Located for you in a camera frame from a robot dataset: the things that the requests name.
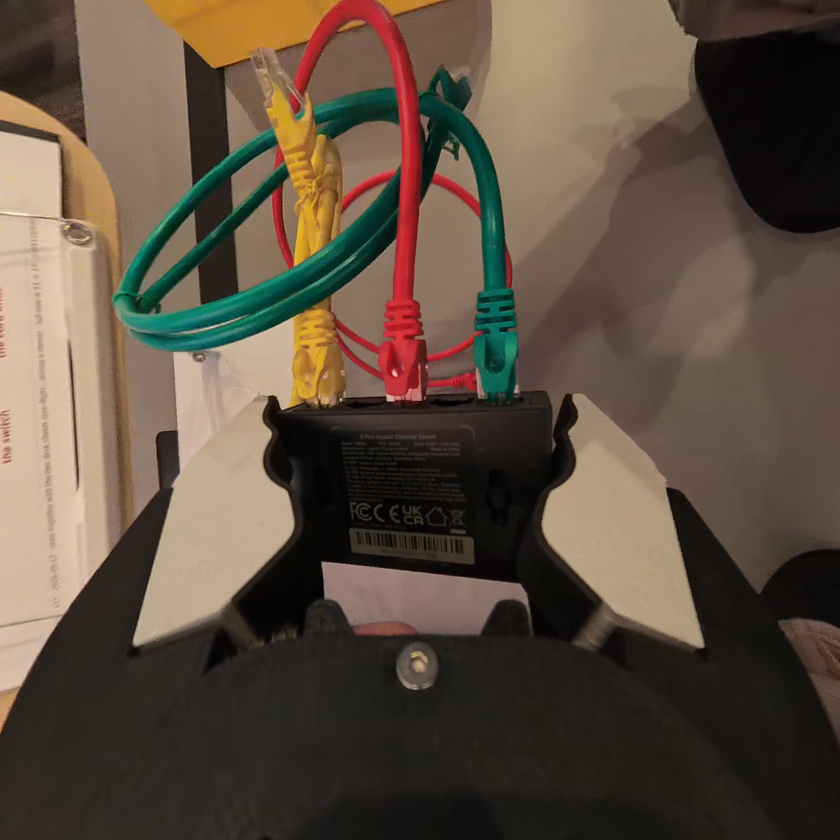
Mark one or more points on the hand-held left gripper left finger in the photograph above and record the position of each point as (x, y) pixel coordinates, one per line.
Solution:
(216, 525)

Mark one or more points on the black rounded object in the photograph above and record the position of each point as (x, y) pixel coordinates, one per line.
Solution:
(774, 131)

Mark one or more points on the red twist tie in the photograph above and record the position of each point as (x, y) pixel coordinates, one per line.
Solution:
(459, 379)

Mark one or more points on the yellow plastic bin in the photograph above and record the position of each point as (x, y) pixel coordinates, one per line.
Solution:
(262, 26)

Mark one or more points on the green twist tie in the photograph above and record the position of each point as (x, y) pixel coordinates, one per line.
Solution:
(453, 85)
(138, 302)

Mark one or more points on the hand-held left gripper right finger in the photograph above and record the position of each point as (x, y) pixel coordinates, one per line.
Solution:
(617, 525)

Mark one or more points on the yellow twist tie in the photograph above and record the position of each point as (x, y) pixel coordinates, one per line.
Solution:
(321, 190)

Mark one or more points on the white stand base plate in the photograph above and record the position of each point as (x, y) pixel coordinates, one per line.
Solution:
(420, 590)

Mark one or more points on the black ethernet switch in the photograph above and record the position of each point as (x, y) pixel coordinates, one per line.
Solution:
(407, 485)

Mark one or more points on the person's left hand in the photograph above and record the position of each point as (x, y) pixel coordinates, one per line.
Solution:
(384, 628)

